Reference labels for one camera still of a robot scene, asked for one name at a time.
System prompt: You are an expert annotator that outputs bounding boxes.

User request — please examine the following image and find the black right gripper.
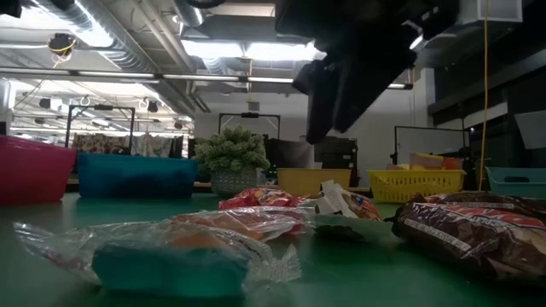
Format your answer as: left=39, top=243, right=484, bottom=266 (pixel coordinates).
left=275, top=0, right=460, bottom=145

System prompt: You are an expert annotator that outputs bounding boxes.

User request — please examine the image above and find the white silver candy bar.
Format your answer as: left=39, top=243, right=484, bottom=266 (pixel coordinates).
left=314, top=179, right=393, bottom=244

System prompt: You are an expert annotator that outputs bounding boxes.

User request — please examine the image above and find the yellow mesh basket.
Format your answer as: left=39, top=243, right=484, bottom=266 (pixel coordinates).
left=367, top=169, right=468, bottom=205

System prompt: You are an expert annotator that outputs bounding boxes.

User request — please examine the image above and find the red Skittles packet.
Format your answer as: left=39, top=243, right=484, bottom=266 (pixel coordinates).
left=218, top=187, right=309, bottom=211

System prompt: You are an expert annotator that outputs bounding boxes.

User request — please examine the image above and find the brown chocolate bar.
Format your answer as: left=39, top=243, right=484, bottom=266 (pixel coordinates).
left=391, top=200, right=546, bottom=281
left=420, top=190, right=546, bottom=214

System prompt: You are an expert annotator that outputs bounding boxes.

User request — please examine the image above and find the red plastic bin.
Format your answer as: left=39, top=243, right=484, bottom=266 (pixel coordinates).
left=0, top=135, right=77, bottom=206

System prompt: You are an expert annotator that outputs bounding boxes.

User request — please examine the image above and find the black cabinet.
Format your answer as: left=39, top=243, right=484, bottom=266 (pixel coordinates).
left=313, top=136, right=359, bottom=188

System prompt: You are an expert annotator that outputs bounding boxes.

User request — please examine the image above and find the grey covered object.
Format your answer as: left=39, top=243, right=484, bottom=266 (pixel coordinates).
left=264, top=138, right=316, bottom=170

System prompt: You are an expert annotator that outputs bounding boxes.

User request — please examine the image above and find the black framed white board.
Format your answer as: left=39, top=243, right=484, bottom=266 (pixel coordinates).
left=391, top=125, right=473, bottom=167

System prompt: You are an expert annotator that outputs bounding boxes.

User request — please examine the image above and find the orange plastic bin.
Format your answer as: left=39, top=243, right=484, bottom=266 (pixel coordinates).
left=276, top=167, right=352, bottom=200

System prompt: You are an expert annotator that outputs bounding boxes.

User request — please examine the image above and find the bright ceiling light panel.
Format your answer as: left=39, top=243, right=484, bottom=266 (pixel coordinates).
left=181, top=40, right=328, bottom=63

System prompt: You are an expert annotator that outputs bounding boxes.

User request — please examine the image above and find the artificial pale green succulent plant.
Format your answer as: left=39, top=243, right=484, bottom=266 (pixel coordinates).
left=194, top=125, right=271, bottom=199

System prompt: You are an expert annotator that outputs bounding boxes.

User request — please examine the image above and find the white ceiling air unit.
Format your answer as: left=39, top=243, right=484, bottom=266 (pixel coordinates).
left=458, top=0, right=524, bottom=25

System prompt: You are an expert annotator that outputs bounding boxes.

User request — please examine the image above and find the green table mat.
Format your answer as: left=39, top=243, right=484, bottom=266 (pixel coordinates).
left=0, top=191, right=546, bottom=307

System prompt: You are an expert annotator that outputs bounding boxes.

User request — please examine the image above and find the grey hanging panel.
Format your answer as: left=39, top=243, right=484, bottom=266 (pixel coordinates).
left=514, top=109, right=546, bottom=150

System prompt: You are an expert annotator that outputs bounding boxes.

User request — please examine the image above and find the teal plastic bin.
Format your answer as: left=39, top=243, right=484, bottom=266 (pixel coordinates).
left=485, top=165, right=546, bottom=200

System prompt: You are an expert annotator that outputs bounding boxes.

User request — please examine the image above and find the patterned hanging cloth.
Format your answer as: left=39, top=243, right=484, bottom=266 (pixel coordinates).
left=71, top=133, right=185, bottom=159

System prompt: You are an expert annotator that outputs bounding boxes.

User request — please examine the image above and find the long ceiling tube light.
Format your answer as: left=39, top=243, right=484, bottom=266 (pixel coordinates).
left=0, top=67, right=414, bottom=90

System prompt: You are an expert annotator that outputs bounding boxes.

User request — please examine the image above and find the blue plastic bin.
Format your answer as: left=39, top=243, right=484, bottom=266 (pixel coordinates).
left=78, top=153, right=199, bottom=200

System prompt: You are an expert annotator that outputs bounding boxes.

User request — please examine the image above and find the yellow power cable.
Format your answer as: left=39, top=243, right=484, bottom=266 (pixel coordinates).
left=478, top=0, right=491, bottom=192

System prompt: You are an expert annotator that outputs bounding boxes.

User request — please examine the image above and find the silver ventilation duct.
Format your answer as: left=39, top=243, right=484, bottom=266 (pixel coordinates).
left=29, top=0, right=154, bottom=73

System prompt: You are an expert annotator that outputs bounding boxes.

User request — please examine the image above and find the yellow ceiling cable reel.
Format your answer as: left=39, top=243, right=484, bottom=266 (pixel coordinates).
left=46, top=32, right=78, bottom=57

